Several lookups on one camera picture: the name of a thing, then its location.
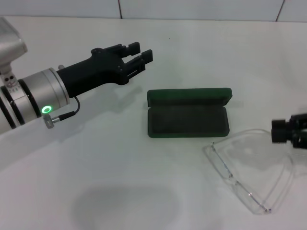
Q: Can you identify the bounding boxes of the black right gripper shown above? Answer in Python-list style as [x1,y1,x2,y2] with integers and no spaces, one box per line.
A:
[271,114,307,149]

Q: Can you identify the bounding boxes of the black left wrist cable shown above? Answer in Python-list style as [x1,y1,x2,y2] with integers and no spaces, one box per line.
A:
[42,95,81,130]

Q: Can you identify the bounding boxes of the clear white glasses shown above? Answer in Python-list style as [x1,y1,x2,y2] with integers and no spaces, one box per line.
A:
[203,128,295,215]

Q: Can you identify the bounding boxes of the green glasses case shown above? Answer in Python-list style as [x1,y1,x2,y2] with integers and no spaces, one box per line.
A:
[146,87,233,139]

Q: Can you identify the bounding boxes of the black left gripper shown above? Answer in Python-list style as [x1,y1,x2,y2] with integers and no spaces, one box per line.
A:
[57,42,154,86]

